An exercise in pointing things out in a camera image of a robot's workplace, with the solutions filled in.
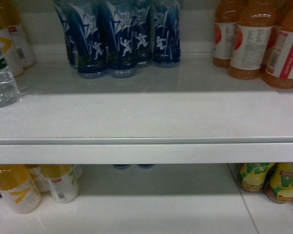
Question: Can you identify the white upper shelf board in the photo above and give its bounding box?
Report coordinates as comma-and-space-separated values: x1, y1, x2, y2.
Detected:
0, 53, 293, 164

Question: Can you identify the blue sports drink bottle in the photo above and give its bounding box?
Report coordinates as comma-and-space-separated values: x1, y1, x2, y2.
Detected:
152, 0, 181, 68
100, 0, 137, 78
63, 0, 107, 79
132, 0, 151, 67

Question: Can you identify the yellow white drink bottle lower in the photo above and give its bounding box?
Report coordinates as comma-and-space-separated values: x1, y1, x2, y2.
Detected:
0, 164, 41, 214
39, 164, 79, 203

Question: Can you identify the yellow white drink bottle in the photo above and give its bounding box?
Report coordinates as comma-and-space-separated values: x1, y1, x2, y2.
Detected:
0, 164, 41, 214
6, 0, 35, 68
0, 14, 24, 77
39, 164, 79, 203

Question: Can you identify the lemon tea bottle lower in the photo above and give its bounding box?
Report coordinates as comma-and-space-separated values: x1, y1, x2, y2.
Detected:
237, 162, 276, 193
264, 162, 293, 204

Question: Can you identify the orange juice bottle white label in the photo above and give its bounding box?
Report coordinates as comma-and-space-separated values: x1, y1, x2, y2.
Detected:
229, 0, 276, 80
213, 0, 244, 68
262, 9, 293, 89

